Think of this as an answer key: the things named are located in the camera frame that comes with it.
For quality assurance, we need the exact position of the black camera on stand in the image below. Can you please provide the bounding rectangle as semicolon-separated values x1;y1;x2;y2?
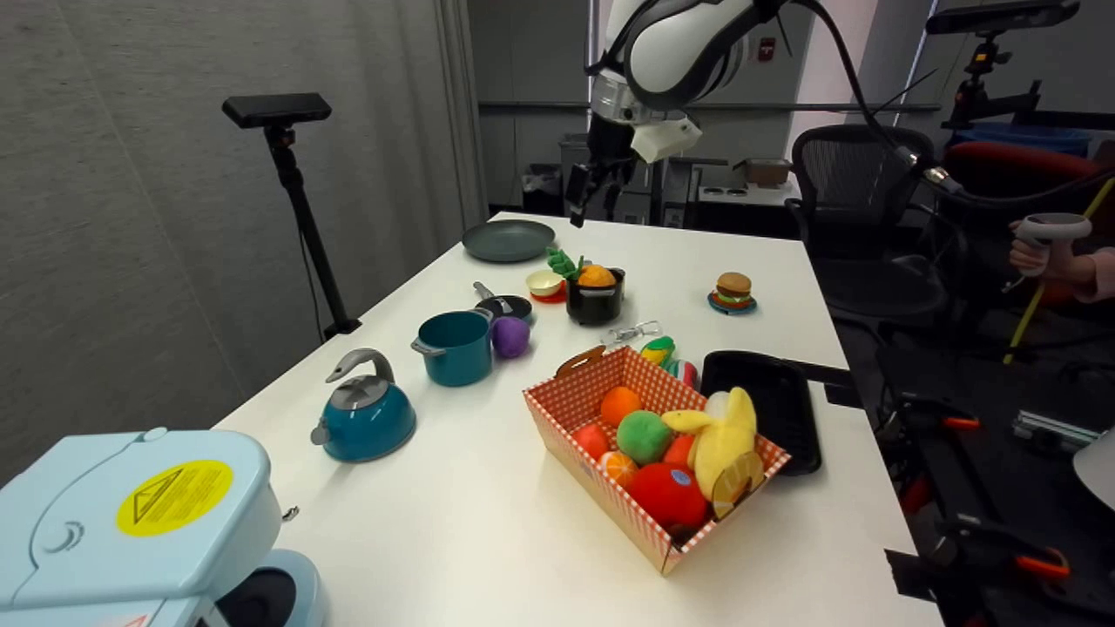
219;92;363;340

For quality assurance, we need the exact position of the red checkered cardboard basket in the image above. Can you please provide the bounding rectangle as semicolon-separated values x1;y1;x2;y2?
518;340;795;578

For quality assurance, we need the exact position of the purple plushie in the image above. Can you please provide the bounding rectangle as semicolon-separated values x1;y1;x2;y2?
487;312;536;362

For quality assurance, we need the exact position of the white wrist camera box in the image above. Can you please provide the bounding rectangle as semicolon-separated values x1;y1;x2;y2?
626;113;708;168

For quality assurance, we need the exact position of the green plush ball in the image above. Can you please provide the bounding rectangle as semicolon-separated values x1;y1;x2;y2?
612;406;675;466

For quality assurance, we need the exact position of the red office chair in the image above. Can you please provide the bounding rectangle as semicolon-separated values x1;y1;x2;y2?
933;135;1115;316

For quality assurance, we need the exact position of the black toy pot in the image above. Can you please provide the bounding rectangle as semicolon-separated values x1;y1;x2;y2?
566;265;626;331

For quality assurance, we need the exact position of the blue toy kettle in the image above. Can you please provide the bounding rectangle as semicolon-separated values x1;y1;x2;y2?
307;344;421;466

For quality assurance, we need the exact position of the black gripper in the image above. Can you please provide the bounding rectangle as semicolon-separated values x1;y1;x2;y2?
561;109;641;229

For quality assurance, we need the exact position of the toy burger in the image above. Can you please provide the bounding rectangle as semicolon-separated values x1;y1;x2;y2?
715;267;756;311

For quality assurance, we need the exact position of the grey plate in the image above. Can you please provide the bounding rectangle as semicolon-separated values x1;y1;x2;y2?
461;217;561;267

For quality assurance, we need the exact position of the white handheld controller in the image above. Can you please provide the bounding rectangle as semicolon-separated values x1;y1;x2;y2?
1014;210;1099;283

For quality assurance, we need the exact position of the multicoloured toy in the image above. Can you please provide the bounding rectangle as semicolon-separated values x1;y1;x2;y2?
637;331;683;375

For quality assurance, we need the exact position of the black tray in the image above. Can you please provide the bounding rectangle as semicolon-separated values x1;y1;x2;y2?
696;347;864;476

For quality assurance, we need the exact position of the black camera tripod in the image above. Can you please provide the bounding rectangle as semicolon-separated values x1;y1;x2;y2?
924;0;1083;134

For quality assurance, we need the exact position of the red and cream apple half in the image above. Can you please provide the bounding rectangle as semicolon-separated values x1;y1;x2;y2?
523;267;573;305

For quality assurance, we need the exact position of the person's hand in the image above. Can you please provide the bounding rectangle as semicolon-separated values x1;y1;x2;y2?
1005;233;1078;285

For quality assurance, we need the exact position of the teal coaster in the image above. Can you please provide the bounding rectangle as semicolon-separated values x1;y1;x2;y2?
708;289;760;316

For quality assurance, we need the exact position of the light blue toy mixer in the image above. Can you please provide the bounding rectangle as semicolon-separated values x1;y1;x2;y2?
0;424;330;627

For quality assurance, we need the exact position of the small pan with dark lid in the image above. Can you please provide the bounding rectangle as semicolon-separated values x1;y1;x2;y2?
466;280;539;331

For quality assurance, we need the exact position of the yellow banana plushie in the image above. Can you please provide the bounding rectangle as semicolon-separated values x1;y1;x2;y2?
691;382;766;521

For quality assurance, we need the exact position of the yellow stick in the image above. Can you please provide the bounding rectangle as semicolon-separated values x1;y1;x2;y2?
999;171;1115;370

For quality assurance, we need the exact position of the blue toy pot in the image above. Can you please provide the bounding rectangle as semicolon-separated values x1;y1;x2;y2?
409;305;502;389

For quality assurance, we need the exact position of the orange plush ball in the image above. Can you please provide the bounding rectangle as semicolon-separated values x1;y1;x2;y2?
595;382;644;430

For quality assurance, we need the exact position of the red plush ball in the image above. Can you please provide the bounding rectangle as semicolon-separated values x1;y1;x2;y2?
626;460;715;535

